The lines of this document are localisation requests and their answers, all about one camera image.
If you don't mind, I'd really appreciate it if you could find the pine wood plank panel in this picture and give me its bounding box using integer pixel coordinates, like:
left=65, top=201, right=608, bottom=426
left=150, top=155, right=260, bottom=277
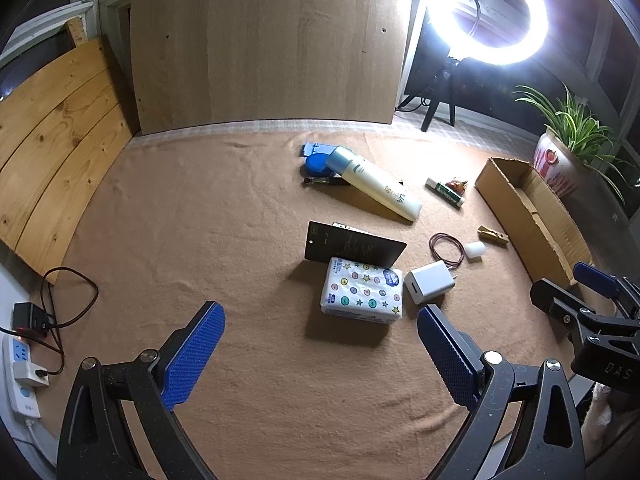
left=0, top=35, right=133, bottom=286

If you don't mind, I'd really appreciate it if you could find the person's right forearm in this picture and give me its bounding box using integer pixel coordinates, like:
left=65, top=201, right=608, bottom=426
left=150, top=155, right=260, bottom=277
left=590, top=384, right=615, bottom=433

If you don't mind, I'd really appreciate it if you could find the wooden clothespin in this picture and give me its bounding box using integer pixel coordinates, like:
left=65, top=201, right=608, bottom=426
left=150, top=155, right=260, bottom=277
left=477, top=226, right=510, bottom=247

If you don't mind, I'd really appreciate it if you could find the black card tag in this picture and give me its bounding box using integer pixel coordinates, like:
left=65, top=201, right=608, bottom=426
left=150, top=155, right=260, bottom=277
left=304, top=220, right=408, bottom=268

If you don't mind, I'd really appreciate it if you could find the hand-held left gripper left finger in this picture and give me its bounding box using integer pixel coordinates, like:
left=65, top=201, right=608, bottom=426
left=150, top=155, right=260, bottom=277
left=57, top=301, right=227, bottom=480

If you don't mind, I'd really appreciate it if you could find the black power adapter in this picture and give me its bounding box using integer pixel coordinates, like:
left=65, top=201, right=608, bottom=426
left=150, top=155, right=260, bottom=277
left=11, top=302, right=53, bottom=338

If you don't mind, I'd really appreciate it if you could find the dark power cable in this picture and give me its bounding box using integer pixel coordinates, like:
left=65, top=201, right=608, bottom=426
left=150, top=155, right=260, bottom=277
left=42, top=267, right=100, bottom=376

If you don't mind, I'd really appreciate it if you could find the green white glue stick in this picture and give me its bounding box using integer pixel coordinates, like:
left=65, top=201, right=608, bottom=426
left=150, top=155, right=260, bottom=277
left=425, top=176, right=466, bottom=208

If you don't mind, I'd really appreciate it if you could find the white blue-capped sunscreen bottle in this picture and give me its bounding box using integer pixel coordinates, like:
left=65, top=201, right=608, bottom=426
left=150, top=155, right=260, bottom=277
left=326, top=145, right=423, bottom=222

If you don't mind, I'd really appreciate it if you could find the white charger plug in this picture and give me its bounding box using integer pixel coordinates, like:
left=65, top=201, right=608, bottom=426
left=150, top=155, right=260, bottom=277
left=404, top=261, right=458, bottom=306

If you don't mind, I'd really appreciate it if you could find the white ring light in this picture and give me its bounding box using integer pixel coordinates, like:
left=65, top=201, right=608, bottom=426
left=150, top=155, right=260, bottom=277
left=425, top=0, right=551, bottom=66

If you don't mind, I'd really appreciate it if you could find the patterned tissue pack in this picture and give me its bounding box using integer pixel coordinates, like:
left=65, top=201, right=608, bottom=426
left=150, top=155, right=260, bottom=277
left=320, top=256, right=405, bottom=322

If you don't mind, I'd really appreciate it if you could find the brown cardboard box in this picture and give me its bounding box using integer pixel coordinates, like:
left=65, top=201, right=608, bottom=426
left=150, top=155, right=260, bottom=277
left=474, top=156, right=596, bottom=287

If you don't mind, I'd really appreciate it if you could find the narrow wooden strip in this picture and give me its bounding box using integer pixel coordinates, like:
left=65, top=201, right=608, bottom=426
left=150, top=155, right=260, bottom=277
left=65, top=16, right=90, bottom=50

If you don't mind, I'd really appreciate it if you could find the clear black pen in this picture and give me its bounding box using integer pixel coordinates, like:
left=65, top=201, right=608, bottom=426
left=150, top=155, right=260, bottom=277
left=301, top=175, right=406, bottom=188

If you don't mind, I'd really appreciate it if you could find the white wall plug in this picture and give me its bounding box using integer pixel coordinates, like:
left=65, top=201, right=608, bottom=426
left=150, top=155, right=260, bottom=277
left=12, top=360, right=51, bottom=386

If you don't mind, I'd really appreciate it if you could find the blue phone stand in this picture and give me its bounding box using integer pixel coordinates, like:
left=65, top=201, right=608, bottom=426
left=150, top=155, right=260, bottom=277
left=301, top=141, right=341, bottom=158

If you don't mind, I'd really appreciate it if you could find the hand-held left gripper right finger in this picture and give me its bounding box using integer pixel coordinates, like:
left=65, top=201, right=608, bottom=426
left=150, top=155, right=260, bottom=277
left=416, top=304, right=586, bottom=480

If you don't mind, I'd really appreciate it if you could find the black tripod stand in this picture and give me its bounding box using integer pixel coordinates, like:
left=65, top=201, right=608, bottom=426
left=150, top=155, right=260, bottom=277
left=395, top=55, right=463, bottom=133

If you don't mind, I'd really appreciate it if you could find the green spider plant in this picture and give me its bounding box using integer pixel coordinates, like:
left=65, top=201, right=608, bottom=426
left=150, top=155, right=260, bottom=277
left=512, top=82, right=640, bottom=206

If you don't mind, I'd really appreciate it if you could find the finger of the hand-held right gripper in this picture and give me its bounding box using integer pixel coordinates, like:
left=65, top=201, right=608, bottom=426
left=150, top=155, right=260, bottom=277
left=573, top=261, right=640, bottom=313
left=530, top=279, right=593, bottom=333

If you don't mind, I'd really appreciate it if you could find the large light wooden board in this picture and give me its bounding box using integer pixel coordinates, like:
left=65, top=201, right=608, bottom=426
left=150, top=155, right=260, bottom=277
left=129, top=0, right=416, bottom=136

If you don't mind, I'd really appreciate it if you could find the white power strip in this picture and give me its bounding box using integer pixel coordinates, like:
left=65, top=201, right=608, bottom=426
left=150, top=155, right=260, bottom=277
left=0, top=335, right=43, bottom=418

